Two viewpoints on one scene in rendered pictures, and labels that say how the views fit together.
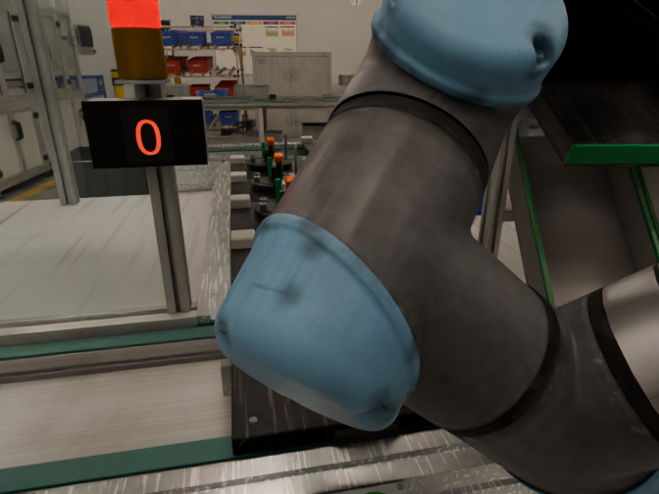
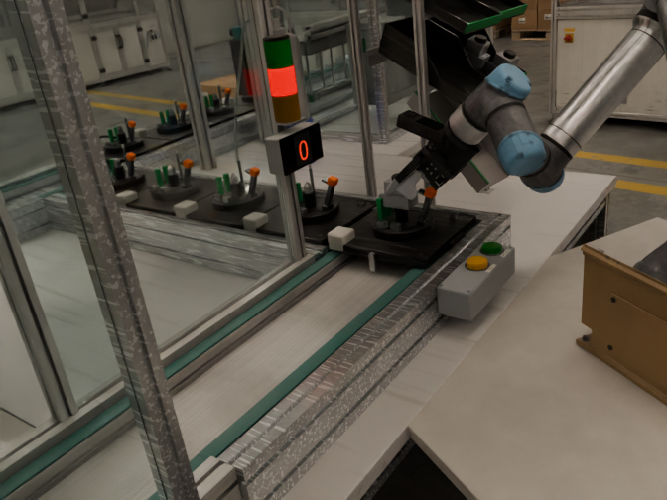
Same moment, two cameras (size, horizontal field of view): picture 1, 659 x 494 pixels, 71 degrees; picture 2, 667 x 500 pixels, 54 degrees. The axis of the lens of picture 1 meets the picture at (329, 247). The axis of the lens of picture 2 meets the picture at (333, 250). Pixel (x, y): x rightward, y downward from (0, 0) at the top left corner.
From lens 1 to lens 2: 1.11 m
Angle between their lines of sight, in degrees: 37
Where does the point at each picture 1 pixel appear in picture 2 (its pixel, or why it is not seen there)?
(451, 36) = (522, 88)
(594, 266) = not seen: hidden behind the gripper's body
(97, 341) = (285, 287)
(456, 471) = (491, 233)
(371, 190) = (526, 121)
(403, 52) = (511, 93)
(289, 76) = not seen: outside the picture
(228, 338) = (519, 157)
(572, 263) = not seen: hidden behind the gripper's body
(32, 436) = (326, 322)
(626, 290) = (550, 130)
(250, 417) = (418, 254)
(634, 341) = (558, 138)
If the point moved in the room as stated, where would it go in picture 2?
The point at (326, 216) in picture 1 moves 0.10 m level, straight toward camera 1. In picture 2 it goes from (524, 128) to (580, 135)
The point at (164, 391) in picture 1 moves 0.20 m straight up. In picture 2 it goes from (342, 288) to (331, 196)
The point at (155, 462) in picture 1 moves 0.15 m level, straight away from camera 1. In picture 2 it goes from (403, 285) to (331, 280)
